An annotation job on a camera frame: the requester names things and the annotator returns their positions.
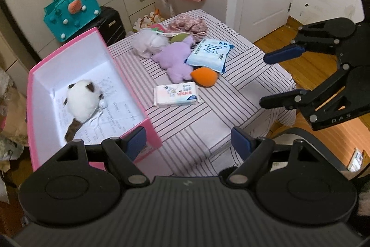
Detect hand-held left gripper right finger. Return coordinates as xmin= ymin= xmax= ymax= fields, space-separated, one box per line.
xmin=227 ymin=126 xmax=321 ymax=187

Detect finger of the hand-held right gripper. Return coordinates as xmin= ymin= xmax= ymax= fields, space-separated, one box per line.
xmin=263 ymin=18 xmax=359 ymax=65
xmin=259 ymin=65 xmax=352 ymax=123

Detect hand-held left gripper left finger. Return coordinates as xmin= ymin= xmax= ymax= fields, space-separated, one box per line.
xmin=56 ymin=126 xmax=151 ymax=187

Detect small white wipes pack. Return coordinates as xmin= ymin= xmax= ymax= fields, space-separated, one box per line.
xmin=153 ymin=81 xmax=200 ymax=108

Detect orange makeup sponge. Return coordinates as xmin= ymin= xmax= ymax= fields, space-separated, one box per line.
xmin=191 ymin=68 xmax=221 ymax=87

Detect large blue wipes pack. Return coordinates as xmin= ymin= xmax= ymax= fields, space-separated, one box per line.
xmin=185 ymin=39 xmax=234 ymax=74

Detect purple plush toy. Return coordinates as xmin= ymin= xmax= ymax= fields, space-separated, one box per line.
xmin=152 ymin=36 xmax=197 ymax=83

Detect pink cardboard box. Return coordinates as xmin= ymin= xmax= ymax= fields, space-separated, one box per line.
xmin=27 ymin=27 xmax=163 ymax=172

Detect printed paper sheets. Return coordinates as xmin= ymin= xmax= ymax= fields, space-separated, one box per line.
xmin=55 ymin=76 xmax=145 ymax=146

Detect striped tablecloth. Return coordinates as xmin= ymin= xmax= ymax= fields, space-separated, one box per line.
xmin=107 ymin=9 xmax=297 ymax=176

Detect white brown cat plush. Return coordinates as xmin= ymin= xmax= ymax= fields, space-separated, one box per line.
xmin=63 ymin=80 xmax=107 ymax=142

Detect small cardboard box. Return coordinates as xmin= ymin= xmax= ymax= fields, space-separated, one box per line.
xmin=347 ymin=149 xmax=364 ymax=172

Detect white fluffy plush toy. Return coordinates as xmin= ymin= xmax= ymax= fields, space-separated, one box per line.
xmin=131 ymin=24 xmax=170 ymax=59

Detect pink floral cloth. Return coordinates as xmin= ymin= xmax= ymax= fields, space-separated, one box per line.
xmin=165 ymin=13 xmax=209 ymax=43

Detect green felt leaf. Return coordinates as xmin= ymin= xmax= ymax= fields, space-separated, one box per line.
xmin=169 ymin=33 xmax=188 ymax=43

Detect black suitcase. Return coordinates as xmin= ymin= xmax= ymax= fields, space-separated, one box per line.
xmin=94 ymin=6 xmax=127 ymax=46

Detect brown paper bag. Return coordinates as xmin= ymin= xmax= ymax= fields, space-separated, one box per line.
xmin=0 ymin=82 xmax=29 ymax=146

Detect white plastic bag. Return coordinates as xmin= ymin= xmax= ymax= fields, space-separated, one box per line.
xmin=158 ymin=0 xmax=176 ymax=19

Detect teal felt handbag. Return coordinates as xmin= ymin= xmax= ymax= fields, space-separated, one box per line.
xmin=43 ymin=0 xmax=102 ymax=43

